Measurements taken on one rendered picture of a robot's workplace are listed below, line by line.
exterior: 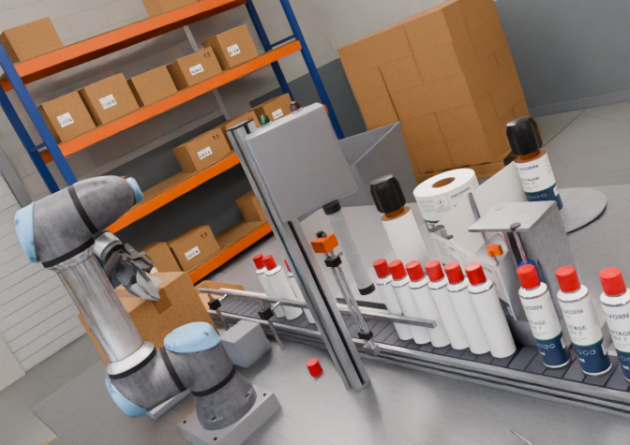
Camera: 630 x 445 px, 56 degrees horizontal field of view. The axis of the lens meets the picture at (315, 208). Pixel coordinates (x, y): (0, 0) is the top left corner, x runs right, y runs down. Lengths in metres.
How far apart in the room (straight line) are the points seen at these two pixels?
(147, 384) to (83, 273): 0.29
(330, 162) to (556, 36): 4.93
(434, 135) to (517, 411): 4.01
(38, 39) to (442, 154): 3.33
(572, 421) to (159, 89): 4.74
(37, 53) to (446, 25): 3.11
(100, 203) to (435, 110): 3.94
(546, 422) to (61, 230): 1.01
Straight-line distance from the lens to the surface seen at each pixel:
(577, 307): 1.11
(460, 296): 1.24
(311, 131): 1.19
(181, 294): 1.84
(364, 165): 3.76
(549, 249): 1.20
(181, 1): 5.73
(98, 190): 1.33
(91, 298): 1.38
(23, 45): 5.15
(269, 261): 1.72
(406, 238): 1.67
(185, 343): 1.41
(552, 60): 6.09
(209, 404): 1.48
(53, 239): 1.34
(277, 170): 1.19
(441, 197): 1.85
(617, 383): 1.17
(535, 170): 1.74
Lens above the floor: 1.61
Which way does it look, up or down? 15 degrees down
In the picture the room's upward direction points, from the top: 24 degrees counter-clockwise
